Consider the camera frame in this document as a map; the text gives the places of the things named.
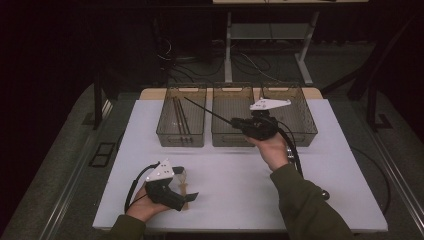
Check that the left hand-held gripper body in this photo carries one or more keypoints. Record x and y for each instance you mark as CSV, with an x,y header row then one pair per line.
x,y
163,195

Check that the white metal desk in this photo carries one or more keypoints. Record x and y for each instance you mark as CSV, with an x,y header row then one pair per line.
x,y
228,50

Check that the small wooden spoon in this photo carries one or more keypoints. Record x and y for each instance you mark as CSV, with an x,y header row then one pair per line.
x,y
183,186

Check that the dark chopstick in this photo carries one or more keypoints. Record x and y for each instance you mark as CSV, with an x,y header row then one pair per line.
x,y
184,118
206,110

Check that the clear grey plastic bin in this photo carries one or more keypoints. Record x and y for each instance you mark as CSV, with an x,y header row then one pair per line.
x,y
196,116
230,103
300,115

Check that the metal spoon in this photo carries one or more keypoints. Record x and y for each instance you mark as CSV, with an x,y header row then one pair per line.
x,y
326,195

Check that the metal rail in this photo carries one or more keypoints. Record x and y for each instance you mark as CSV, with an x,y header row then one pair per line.
x,y
403,186
79,166

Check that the black metal stand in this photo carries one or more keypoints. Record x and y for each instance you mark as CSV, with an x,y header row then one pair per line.
x,y
371,110

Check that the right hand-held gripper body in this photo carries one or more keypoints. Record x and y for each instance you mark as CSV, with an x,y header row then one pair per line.
x,y
261,128

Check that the person's left hand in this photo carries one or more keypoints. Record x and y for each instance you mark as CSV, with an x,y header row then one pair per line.
x,y
143,208

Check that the person's right hand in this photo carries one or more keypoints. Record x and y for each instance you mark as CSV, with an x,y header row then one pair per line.
x,y
275,151

